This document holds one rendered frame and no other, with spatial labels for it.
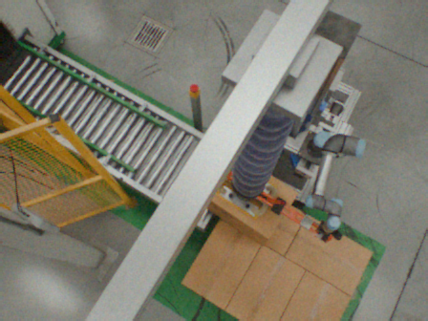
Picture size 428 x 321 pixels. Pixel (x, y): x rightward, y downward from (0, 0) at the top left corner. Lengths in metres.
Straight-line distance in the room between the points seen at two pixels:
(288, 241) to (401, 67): 2.37
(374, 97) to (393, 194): 1.01
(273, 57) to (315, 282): 2.64
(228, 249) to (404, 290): 1.71
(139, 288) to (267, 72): 0.68
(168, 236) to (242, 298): 2.53
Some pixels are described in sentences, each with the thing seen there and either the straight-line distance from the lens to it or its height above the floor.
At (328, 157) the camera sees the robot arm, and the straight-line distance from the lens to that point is 2.80.
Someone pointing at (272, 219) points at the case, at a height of 1.08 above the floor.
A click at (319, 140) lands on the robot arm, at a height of 1.26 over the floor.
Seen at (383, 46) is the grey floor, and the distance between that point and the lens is 5.22.
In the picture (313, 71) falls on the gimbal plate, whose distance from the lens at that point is 1.54.
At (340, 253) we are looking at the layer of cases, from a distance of 3.80.
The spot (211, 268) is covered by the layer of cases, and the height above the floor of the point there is 0.54.
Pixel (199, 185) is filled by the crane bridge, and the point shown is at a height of 3.05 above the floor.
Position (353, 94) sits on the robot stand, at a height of 0.23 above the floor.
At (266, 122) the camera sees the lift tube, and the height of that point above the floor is 2.60.
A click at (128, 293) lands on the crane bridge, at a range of 1.17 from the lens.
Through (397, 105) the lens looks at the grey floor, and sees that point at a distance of 4.95.
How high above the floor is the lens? 4.20
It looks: 73 degrees down
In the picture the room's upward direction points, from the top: 2 degrees counter-clockwise
